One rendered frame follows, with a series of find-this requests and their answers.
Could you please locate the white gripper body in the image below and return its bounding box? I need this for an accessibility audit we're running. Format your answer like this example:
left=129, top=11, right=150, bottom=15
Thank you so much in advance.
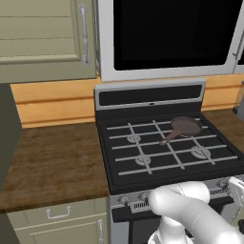
left=227, top=176, right=244, bottom=221

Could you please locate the silver stove knob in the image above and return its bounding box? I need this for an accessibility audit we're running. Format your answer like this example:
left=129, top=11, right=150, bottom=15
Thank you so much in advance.
left=118, top=194, right=131, bottom=206
left=138, top=192, right=151, bottom=203
left=217, top=178, right=231, bottom=190

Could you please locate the black and silver stove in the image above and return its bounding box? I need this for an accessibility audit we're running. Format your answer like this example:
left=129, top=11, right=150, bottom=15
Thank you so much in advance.
left=93, top=78, right=244, bottom=244

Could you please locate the brown frying pan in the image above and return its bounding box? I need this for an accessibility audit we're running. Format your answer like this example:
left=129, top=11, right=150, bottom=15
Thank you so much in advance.
left=159, top=115, right=203, bottom=147

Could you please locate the green drawer front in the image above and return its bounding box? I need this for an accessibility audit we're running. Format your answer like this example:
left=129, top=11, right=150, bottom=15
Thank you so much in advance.
left=23, top=197, right=110, bottom=229

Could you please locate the white microwave oven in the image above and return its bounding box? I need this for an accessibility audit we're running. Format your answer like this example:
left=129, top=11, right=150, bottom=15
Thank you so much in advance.
left=95, top=0, right=244, bottom=83

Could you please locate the green base cupboard door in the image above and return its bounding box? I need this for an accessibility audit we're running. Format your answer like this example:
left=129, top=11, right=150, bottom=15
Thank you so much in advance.
left=13, top=214, right=110, bottom=244

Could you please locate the dark grey fridge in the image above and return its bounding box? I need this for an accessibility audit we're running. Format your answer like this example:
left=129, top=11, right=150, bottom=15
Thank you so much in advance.
left=0, top=82, right=23, bottom=193

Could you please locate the silver base cupboard handle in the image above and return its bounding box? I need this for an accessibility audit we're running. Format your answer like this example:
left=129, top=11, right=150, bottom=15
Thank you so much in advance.
left=96, top=218, right=106, bottom=244

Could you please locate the silver microwave handle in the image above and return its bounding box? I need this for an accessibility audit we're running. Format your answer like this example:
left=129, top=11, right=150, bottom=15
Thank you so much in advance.
left=232, top=30, right=244, bottom=62

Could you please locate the silver drawer handle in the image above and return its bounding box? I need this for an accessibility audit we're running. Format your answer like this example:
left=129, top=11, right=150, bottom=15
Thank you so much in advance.
left=45, top=205, right=72, bottom=221

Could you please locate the silver wall cupboard handle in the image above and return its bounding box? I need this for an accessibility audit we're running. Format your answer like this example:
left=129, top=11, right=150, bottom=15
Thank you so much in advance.
left=78, top=4, right=92, bottom=67

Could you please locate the green wall cupboard door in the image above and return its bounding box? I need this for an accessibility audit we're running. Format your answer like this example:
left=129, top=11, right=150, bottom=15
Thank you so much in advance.
left=0, top=0, right=98, bottom=84

